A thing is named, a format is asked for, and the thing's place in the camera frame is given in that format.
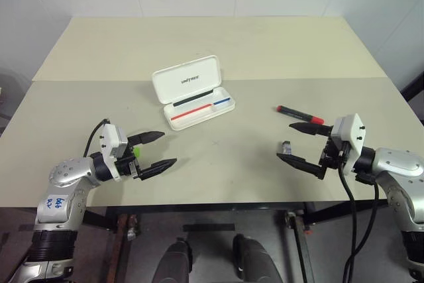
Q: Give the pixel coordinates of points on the rusty brown table clamp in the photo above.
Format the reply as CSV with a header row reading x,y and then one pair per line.
x,y
124,230

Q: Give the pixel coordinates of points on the red and black marker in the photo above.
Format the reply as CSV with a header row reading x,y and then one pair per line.
x,y
298,114

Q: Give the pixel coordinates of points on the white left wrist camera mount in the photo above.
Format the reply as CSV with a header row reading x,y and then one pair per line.
x,y
111,140

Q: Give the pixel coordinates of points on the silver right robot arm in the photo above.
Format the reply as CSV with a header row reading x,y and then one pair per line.
x,y
397,163

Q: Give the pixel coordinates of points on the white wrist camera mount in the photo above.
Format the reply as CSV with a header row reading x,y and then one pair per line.
x,y
354,130
111,140

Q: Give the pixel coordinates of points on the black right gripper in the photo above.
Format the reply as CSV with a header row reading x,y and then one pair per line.
x,y
333,155

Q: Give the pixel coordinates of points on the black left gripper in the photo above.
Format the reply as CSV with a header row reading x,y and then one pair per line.
x,y
127,167

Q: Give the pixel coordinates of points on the black red table clamp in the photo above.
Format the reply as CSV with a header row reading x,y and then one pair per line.
x,y
296,226

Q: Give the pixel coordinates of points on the black tape strip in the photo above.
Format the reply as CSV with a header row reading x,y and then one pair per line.
x,y
208,227

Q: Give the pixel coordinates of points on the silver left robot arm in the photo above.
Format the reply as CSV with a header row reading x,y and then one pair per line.
x,y
66,172

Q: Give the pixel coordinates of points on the small green object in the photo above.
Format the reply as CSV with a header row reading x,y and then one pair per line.
x,y
136,152

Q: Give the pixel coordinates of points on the black metal stand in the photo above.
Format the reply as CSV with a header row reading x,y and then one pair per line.
x,y
413,85

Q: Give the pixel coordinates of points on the white open pencil case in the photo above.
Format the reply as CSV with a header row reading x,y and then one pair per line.
x,y
185,81

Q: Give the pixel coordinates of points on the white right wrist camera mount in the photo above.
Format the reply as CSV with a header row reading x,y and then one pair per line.
x,y
354,130

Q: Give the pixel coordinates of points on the dark rounded shape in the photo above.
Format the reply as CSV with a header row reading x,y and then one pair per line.
x,y
175,263
255,260

